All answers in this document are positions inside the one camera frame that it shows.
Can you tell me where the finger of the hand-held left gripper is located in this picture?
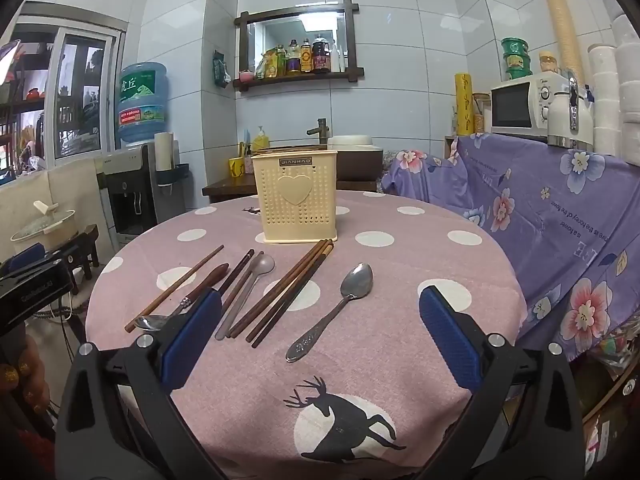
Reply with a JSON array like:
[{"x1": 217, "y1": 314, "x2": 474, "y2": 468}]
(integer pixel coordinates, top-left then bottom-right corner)
[
  {"x1": 4, "y1": 243, "x2": 47, "y2": 272},
  {"x1": 0, "y1": 258, "x2": 66, "y2": 283}
]

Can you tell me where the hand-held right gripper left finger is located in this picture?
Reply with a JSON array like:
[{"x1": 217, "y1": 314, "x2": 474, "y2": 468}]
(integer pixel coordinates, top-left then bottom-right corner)
[{"x1": 55, "y1": 287, "x2": 224, "y2": 480}]

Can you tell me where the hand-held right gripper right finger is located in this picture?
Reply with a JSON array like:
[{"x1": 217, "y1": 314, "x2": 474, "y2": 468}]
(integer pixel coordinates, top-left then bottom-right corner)
[{"x1": 418, "y1": 285, "x2": 586, "y2": 480}]

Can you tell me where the brown wooden chopstick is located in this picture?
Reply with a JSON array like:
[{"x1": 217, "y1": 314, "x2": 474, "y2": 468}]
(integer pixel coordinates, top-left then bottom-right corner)
[
  {"x1": 229, "y1": 239, "x2": 331, "y2": 339},
  {"x1": 251, "y1": 245, "x2": 335, "y2": 349},
  {"x1": 245, "y1": 241, "x2": 333, "y2": 344},
  {"x1": 124, "y1": 245, "x2": 225, "y2": 332}
]

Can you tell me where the dark wooden chopstick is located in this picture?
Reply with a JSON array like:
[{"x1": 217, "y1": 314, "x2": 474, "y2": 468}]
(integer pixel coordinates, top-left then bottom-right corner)
[{"x1": 218, "y1": 249, "x2": 256, "y2": 297}]

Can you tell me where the cream plastic utensil holder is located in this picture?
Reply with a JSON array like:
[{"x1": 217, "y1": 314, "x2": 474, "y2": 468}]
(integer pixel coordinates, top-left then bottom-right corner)
[{"x1": 251, "y1": 150, "x2": 340, "y2": 245}]

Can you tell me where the person's left hand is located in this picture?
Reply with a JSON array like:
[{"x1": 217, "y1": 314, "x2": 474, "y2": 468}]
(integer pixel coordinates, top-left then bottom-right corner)
[{"x1": 0, "y1": 332, "x2": 52, "y2": 414}]

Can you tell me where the cream pot with lid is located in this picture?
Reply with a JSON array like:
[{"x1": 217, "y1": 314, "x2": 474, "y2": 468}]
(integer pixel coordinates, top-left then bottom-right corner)
[{"x1": 10, "y1": 201, "x2": 79, "y2": 256}]

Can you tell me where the dark wooden stool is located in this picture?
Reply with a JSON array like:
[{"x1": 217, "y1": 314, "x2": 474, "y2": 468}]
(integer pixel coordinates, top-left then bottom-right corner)
[{"x1": 59, "y1": 225, "x2": 102, "y2": 282}]

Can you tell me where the pink polka dot tablecloth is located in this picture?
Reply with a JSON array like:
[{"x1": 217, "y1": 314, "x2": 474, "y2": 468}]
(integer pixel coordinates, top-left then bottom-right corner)
[{"x1": 85, "y1": 191, "x2": 529, "y2": 467}]

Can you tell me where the beige cloth cover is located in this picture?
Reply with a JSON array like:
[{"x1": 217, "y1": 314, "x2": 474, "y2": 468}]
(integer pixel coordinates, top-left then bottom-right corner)
[{"x1": 0, "y1": 161, "x2": 114, "y2": 262}]

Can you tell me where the grey translucent plastic spoon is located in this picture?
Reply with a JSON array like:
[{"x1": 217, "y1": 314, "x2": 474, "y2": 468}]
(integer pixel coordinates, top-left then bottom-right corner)
[{"x1": 215, "y1": 253, "x2": 276, "y2": 340}]

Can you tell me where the water dispenser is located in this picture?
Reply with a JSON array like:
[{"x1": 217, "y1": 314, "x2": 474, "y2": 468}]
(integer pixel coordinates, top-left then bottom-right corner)
[{"x1": 95, "y1": 142, "x2": 191, "y2": 252}]

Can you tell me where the dark wooden cabinet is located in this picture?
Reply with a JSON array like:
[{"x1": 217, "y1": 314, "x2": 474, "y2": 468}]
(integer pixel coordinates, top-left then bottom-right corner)
[{"x1": 202, "y1": 174, "x2": 382, "y2": 204}]

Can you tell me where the purple floral cloth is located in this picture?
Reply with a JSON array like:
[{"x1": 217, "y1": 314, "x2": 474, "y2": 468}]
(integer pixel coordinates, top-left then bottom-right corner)
[{"x1": 382, "y1": 132, "x2": 640, "y2": 361}]

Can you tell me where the white framed window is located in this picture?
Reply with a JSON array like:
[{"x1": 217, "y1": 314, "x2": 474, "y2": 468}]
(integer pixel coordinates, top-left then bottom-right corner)
[{"x1": 45, "y1": 25, "x2": 124, "y2": 162}]

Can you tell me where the white paper cup sleeve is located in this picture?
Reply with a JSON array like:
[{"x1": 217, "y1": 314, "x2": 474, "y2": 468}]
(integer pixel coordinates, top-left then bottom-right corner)
[{"x1": 154, "y1": 131, "x2": 175, "y2": 174}]

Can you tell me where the blue water bottle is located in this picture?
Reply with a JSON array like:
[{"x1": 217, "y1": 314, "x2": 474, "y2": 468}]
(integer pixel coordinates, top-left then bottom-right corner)
[{"x1": 116, "y1": 62, "x2": 169, "y2": 147}]

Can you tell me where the white and brown rice cooker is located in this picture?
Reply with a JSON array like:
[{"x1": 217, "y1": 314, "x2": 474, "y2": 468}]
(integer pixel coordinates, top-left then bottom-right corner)
[{"x1": 327, "y1": 133, "x2": 384, "y2": 182}]

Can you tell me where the glass jar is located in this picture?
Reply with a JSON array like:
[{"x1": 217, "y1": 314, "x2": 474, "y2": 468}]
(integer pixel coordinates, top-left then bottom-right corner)
[{"x1": 472, "y1": 92, "x2": 492, "y2": 134}]

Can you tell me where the yellow roll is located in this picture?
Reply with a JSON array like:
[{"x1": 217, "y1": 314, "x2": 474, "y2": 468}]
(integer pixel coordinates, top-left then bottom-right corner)
[{"x1": 454, "y1": 73, "x2": 475, "y2": 136}]

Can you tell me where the bronze faucet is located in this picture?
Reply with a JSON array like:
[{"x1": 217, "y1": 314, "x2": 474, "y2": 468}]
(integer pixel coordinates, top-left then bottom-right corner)
[{"x1": 306, "y1": 118, "x2": 331, "y2": 149}]

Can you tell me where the white microwave oven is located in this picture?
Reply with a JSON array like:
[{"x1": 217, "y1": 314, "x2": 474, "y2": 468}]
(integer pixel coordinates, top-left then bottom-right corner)
[{"x1": 490, "y1": 72, "x2": 596, "y2": 137}]

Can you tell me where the white electric kettle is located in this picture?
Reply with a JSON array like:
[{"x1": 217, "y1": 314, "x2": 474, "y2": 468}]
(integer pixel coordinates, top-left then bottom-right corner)
[{"x1": 547, "y1": 72, "x2": 596, "y2": 149}]

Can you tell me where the green hanging packet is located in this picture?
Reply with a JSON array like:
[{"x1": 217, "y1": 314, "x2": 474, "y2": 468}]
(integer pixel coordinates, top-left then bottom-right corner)
[{"x1": 212, "y1": 50, "x2": 232, "y2": 89}]

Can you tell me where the stack of green noodle cups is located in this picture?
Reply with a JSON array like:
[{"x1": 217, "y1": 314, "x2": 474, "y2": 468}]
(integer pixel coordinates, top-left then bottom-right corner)
[{"x1": 501, "y1": 37, "x2": 532, "y2": 81}]

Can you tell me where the stack of white paper bowls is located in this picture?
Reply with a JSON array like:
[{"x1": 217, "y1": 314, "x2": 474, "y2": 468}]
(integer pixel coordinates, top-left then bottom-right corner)
[{"x1": 587, "y1": 10, "x2": 640, "y2": 157}]

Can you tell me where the dark soy sauce bottle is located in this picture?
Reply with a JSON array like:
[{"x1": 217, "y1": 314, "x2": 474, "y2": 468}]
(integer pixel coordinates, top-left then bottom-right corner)
[{"x1": 312, "y1": 34, "x2": 330, "y2": 74}]

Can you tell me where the tall stack of paper cups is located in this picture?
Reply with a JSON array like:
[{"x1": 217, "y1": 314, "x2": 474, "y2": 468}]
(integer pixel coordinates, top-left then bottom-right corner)
[{"x1": 537, "y1": 0, "x2": 586, "y2": 86}]

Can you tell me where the dark wooden framed mirror shelf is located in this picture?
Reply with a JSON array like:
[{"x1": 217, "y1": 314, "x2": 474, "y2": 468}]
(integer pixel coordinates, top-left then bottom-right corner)
[{"x1": 233, "y1": 0, "x2": 365, "y2": 92}]

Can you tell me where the wooden handled steel spoon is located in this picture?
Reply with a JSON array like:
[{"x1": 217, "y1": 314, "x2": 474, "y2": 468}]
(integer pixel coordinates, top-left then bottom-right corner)
[{"x1": 134, "y1": 263, "x2": 230, "y2": 332}]

